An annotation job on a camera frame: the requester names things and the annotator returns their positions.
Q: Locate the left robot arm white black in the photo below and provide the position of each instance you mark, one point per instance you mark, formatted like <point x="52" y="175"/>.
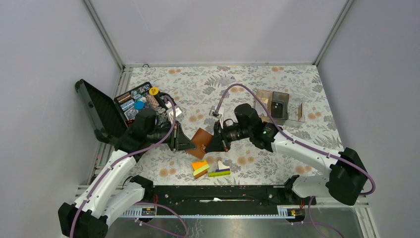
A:
<point x="92" y="214"/>

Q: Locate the yellow poker chip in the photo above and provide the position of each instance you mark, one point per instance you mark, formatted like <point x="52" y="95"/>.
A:
<point x="154" y="91"/>

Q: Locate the brown leather card holder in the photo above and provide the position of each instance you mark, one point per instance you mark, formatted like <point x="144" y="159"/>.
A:
<point x="201" y="139"/>

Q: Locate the white purple green card stack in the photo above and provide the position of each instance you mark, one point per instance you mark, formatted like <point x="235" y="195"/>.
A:
<point x="222" y="170"/>

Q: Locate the silver card on mat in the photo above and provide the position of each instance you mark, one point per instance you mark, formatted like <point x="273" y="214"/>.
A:
<point x="227" y="80"/>

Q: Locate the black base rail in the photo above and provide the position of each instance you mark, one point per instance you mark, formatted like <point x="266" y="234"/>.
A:
<point x="225" y="200"/>

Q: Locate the blue poker chip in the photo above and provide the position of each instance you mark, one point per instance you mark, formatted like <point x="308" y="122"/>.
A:
<point x="139" y="105"/>

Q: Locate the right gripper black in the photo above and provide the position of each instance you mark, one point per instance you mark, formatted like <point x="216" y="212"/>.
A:
<point x="214" y="145"/>

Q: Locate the gold card stack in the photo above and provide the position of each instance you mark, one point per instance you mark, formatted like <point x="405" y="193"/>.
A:
<point x="300" y="111"/>

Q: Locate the black VIP card stack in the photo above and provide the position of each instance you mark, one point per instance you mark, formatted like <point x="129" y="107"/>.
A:
<point x="279" y="110"/>

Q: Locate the orange green brown card stack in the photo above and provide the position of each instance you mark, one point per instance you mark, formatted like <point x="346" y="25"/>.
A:
<point x="200" y="168"/>

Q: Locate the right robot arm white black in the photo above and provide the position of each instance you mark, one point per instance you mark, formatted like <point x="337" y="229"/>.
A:
<point x="342" y="173"/>

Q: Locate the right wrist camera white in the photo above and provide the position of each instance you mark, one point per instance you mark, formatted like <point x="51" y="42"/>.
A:
<point x="218" y="115"/>

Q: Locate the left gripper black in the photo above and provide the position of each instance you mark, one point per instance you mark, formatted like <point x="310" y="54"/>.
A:
<point x="178" y="135"/>

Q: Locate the floral patterned table mat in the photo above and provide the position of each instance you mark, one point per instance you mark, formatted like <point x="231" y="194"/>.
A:
<point x="196" y="89"/>

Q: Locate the black poker chip case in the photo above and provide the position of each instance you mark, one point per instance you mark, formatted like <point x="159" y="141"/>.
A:
<point x="118" y="123"/>

